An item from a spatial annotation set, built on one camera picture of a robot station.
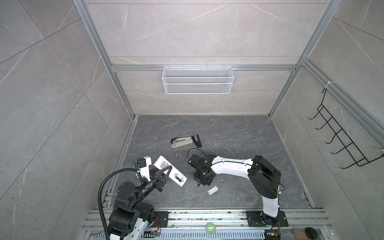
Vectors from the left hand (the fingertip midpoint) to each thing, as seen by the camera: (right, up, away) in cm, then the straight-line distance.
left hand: (169, 164), depth 63 cm
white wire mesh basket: (+11, +48, +38) cm, 62 cm away
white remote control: (+2, -5, +1) cm, 5 cm away
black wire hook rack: (+78, +6, -1) cm, 79 cm away
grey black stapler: (-2, +6, +38) cm, 39 cm away
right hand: (+12, -16, +23) cm, 31 cm away
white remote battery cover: (+21, -20, +20) cm, 35 cm away
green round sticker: (+19, -33, +8) cm, 39 cm away
